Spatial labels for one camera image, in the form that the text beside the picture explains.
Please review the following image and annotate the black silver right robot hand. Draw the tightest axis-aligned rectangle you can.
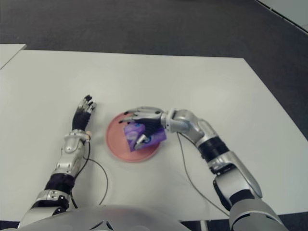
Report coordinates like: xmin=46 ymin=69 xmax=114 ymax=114
xmin=118 ymin=105 xmax=167 ymax=151

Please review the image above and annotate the silver robot torso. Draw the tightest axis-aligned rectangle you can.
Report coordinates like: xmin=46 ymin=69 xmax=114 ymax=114
xmin=18 ymin=204 xmax=183 ymax=231

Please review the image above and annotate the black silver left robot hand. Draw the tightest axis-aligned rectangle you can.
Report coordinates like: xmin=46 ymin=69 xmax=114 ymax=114
xmin=71 ymin=95 xmax=97 ymax=130

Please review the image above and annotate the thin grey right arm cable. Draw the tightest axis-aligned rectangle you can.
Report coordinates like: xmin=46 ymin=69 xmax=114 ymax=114
xmin=177 ymin=133 xmax=231 ymax=216

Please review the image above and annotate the white neighbouring table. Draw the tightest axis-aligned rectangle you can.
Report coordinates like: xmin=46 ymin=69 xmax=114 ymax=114
xmin=0 ymin=43 xmax=26 ymax=70

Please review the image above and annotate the pink round plate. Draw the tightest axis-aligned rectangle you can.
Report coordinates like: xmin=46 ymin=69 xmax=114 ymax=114
xmin=105 ymin=113 xmax=162 ymax=164

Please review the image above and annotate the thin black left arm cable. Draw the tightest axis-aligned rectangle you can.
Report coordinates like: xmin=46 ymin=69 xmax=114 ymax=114
xmin=69 ymin=139 xmax=109 ymax=209

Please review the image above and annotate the purple tissue paper pack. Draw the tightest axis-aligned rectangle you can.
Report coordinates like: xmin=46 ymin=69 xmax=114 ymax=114
xmin=123 ymin=123 xmax=168 ymax=153

